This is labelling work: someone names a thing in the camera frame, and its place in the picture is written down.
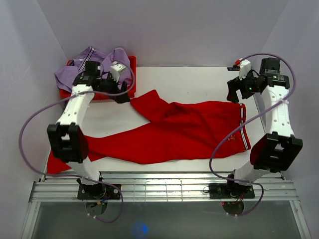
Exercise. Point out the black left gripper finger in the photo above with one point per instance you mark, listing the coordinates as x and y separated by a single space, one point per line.
123 86
123 98

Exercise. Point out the red trousers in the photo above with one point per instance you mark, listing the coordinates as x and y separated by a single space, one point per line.
176 131

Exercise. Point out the aluminium table edge rail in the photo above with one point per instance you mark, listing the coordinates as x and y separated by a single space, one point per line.
158 187

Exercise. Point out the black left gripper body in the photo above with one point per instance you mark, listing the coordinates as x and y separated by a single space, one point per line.
109 85

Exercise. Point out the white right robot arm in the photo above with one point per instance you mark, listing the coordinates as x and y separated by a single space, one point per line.
278 148

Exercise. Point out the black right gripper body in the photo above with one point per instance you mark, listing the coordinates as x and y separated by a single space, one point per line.
247 85

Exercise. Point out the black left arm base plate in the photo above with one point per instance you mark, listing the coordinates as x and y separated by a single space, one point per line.
98 192

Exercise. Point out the purple shirt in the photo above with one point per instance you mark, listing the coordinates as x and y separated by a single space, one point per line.
66 75

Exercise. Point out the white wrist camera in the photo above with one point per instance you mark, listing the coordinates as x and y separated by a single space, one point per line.
116 70
244 67

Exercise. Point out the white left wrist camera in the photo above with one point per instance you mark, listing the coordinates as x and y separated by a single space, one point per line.
116 70

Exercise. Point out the small dark table label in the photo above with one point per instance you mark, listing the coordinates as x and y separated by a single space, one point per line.
231 69

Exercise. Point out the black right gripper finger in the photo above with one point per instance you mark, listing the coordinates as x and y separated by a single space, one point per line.
234 84
232 96

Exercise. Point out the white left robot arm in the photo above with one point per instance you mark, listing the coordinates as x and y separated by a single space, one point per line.
67 141

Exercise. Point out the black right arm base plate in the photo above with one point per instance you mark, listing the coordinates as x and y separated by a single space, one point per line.
230 191

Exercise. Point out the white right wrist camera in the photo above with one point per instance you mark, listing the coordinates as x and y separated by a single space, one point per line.
244 67

